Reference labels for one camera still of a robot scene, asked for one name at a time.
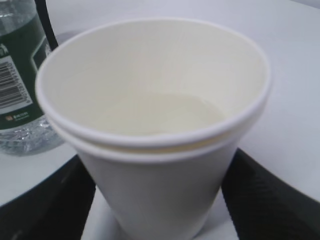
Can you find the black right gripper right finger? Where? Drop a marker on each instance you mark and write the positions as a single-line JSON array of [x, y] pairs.
[[263, 207]]

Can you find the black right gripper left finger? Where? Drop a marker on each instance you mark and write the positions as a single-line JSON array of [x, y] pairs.
[[55, 209]]

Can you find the clear water bottle green label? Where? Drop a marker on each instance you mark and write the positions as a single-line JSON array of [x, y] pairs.
[[24, 129]]

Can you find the white paper cup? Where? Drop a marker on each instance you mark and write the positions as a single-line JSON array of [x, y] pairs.
[[155, 109]]

